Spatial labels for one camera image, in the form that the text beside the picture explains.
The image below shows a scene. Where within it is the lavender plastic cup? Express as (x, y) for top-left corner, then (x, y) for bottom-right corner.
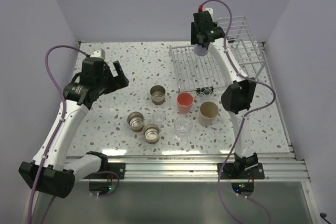
(193, 45), (208, 57)

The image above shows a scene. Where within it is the steel cup with cork band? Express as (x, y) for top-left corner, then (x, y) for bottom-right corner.
(150, 85), (166, 105)

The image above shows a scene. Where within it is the pink plastic cup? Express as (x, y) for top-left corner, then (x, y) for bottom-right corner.
(176, 92), (194, 114)

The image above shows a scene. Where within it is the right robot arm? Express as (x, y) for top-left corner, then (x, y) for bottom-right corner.
(191, 8), (258, 178)

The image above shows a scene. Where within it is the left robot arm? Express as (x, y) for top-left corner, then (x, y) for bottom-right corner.
(18, 57), (129, 198)

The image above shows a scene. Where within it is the small clear glass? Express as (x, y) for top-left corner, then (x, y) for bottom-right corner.
(152, 111), (166, 128)

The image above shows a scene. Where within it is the beige plastic cup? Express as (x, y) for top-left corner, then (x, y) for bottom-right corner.
(198, 101), (219, 127)

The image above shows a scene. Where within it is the large clear glass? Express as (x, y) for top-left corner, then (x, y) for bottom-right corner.
(174, 116), (193, 141)

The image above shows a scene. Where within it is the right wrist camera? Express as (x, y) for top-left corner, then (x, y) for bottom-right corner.
(198, 5), (214, 17)

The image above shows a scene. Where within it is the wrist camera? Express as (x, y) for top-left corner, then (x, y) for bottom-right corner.
(90, 49), (106, 60)
(198, 5), (214, 17)

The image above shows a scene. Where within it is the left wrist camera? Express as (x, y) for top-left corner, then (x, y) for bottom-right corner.
(90, 49), (106, 60)

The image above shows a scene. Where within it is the white wire dish rack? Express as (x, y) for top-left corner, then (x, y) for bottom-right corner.
(169, 16), (269, 97)

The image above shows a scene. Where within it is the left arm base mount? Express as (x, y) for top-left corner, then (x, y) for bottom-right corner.
(85, 163), (125, 198)

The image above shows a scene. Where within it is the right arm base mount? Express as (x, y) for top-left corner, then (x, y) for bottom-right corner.
(217, 163), (265, 197)

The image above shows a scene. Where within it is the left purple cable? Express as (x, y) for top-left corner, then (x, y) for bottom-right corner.
(25, 46), (91, 224)

